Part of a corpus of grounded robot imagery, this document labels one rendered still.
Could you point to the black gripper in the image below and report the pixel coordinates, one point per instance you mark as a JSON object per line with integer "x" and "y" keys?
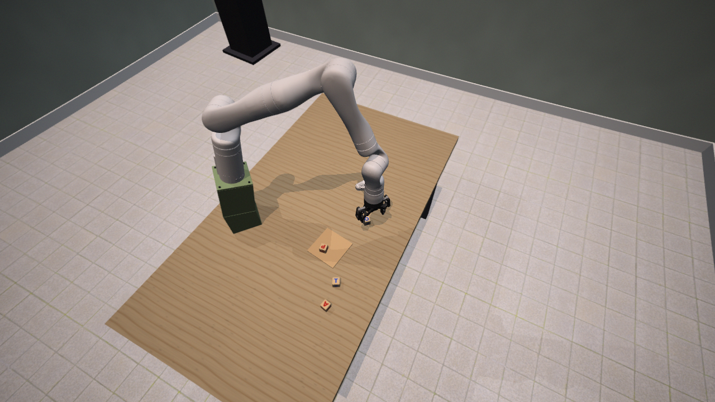
{"x": 371, "y": 207}

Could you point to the peach flat mat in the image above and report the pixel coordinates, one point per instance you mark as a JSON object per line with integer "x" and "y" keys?
{"x": 337, "y": 247}

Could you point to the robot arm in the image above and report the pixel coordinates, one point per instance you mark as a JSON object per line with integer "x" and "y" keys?
{"x": 336, "y": 79}

